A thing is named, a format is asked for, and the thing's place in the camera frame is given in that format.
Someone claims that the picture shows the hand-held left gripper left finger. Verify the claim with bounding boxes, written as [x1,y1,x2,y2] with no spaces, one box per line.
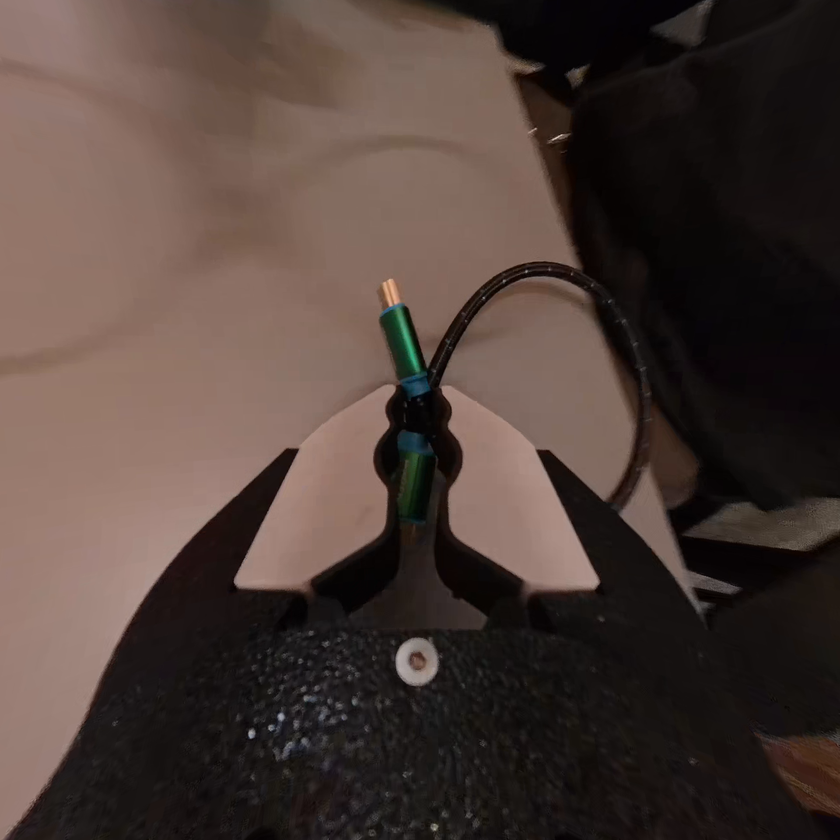
[235,386,403,616]

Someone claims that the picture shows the person's black clothing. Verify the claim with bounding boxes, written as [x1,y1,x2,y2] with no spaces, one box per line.
[492,0,840,742]

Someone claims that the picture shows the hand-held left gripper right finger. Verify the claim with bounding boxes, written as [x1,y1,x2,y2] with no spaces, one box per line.
[435,386,602,619]

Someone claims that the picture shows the black braided cable green plugs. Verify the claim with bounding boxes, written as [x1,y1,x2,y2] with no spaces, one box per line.
[375,261,655,529]

